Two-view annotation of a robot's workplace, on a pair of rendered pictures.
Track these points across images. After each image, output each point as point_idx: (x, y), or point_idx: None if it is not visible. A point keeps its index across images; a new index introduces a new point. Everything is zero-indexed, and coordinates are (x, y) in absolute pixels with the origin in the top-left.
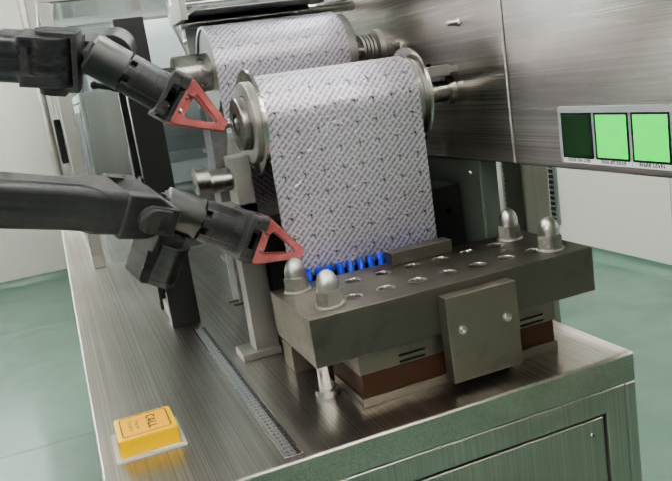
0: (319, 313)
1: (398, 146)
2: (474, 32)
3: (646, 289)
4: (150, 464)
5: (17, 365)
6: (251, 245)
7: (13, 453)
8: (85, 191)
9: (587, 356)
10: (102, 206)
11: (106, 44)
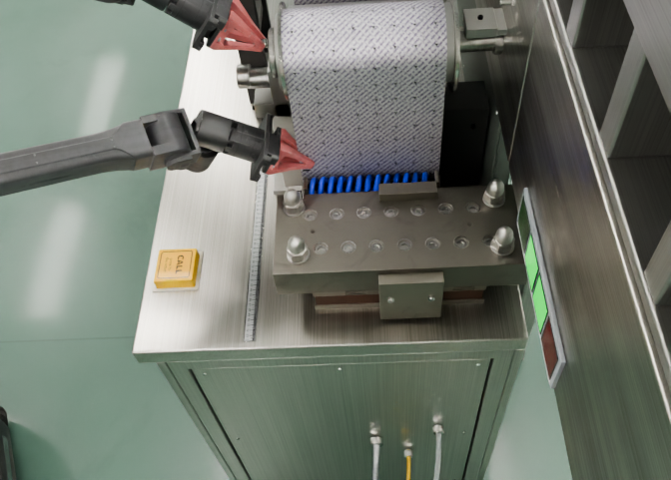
0: (285, 265)
1: (414, 105)
2: (517, 31)
3: None
4: (170, 302)
5: None
6: None
7: None
8: (116, 156)
9: (493, 326)
10: (132, 162)
11: None
